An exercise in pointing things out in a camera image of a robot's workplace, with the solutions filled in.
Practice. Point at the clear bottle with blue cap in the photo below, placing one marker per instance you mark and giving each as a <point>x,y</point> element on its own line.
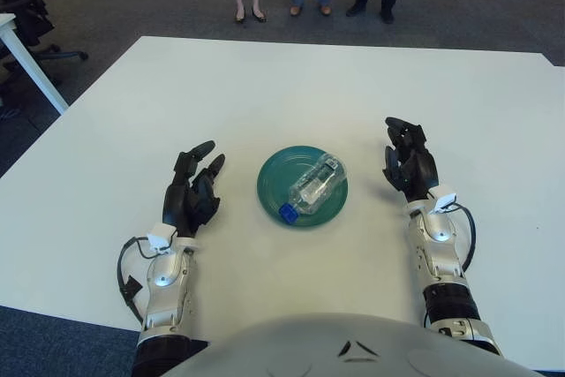
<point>315,187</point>

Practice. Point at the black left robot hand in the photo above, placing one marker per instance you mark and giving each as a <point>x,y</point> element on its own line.
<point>181,205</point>

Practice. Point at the green round plate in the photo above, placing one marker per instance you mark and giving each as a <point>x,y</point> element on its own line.
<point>273,178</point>

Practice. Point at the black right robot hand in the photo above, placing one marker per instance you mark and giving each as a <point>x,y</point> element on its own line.
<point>419,169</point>

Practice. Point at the white side desk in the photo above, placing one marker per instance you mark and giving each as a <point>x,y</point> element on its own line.
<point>31,70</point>

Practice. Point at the grey robot torso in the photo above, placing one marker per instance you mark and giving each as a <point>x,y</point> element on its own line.
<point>344,346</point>

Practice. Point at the black office chair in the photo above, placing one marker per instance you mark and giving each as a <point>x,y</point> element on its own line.
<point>22,10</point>

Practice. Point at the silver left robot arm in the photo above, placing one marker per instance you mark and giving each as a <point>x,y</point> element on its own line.
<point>167,288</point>

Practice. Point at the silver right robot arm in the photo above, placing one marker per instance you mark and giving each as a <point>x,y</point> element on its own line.
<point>441,262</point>

